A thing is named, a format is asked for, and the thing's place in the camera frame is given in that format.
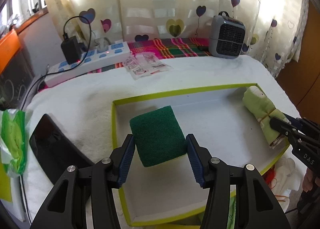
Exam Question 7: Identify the green floral towel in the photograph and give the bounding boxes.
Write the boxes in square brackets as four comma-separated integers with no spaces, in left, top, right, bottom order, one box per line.
[242,86,289,148]

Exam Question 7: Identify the orange storage box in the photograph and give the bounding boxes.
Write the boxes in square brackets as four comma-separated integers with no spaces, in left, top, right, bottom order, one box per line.
[0,29,22,73]

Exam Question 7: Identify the white towel table cover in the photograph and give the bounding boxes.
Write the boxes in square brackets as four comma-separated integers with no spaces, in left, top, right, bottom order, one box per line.
[26,56,299,227]

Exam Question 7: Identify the green-topped yellow sponge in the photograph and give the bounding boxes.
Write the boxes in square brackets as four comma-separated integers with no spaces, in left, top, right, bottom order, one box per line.
[130,106,187,167]

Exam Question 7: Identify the light green cloth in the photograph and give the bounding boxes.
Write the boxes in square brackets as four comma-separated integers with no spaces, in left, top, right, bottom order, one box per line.
[227,196,236,229]

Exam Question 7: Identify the black cable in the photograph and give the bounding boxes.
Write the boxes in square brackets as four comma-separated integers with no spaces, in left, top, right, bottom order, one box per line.
[21,15,92,110]

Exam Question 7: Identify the black power adapter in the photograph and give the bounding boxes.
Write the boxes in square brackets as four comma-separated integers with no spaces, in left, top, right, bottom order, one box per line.
[61,34,81,65]

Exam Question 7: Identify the lime green cardboard box tray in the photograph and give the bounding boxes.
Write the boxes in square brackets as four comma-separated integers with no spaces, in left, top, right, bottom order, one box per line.
[111,83,289,227]

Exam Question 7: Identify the heart-patterned curtain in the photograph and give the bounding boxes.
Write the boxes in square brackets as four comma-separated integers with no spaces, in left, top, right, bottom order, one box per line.
[45,0,309,76]

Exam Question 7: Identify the green tissue pack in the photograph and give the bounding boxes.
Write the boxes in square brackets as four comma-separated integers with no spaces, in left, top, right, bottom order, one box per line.
[1,109,28,178]

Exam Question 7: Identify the white power strip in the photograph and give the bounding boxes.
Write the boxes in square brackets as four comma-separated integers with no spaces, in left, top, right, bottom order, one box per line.
[44,42,131,87]

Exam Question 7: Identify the red tassel mask ornament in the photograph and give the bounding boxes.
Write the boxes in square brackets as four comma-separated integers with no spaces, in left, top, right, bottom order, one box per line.
[263,167,276,185]

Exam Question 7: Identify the black smartphone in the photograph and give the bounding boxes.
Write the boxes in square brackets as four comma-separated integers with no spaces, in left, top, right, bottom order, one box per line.
[29,114,93,184]

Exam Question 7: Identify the lime green box lid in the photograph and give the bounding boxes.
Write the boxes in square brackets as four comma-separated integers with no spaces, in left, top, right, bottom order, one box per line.
[0,162,12,202]

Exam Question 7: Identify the person's right hand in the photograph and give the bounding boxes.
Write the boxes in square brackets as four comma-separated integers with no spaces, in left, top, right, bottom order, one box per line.
[302,168,320,192]

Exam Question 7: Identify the plaid cloth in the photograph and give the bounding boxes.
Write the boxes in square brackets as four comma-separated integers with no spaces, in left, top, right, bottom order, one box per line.
[39,38,210,91]

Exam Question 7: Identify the small sachet packets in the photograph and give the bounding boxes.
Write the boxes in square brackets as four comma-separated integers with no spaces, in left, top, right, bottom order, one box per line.
[122,52,172,80]

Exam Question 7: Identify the grey portable heater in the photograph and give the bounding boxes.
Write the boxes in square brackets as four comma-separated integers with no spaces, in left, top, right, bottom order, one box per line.
[208,11,246,59]

